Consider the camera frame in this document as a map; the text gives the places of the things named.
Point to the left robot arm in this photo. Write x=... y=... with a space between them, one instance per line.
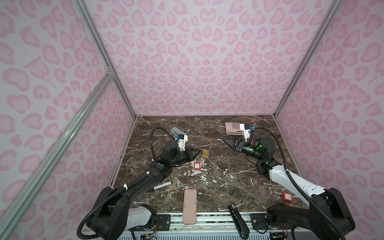
x=112 y=212

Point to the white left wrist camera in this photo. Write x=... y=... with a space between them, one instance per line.
x=182 y=140

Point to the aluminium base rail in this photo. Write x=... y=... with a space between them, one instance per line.
x=218 y=226

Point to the black white marker pen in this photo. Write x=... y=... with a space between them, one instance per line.
x=162 y=185

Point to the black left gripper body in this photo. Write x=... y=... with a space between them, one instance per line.
x=184 y=156

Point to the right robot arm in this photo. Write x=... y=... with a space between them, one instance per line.
x=327 y=214

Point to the brass padlock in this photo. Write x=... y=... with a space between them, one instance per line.
x=205 y=153

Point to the pink desk calculator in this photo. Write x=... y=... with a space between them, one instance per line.
x=234 y=129

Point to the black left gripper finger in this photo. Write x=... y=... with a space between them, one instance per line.
x=194 y=150
x=194 y=155

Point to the red key tag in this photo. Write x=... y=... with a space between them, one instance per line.
x=197 y=166
x=288 y=197

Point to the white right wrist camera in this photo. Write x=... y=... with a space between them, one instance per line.
x=246 y=131

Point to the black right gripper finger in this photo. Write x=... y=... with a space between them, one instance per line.
x=229 y=139
x=230 y=144

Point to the grey blue stapler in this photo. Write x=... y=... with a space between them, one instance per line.
x=176 y=132

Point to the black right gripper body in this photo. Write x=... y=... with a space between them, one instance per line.
x=248 y=149

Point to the pink pencil case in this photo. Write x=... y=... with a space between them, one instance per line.
x=190 y=207

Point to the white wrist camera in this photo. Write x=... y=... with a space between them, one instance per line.
x=182 y=140
x=246 y=131

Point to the black stapler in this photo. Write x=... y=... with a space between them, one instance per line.
x=239 y=222

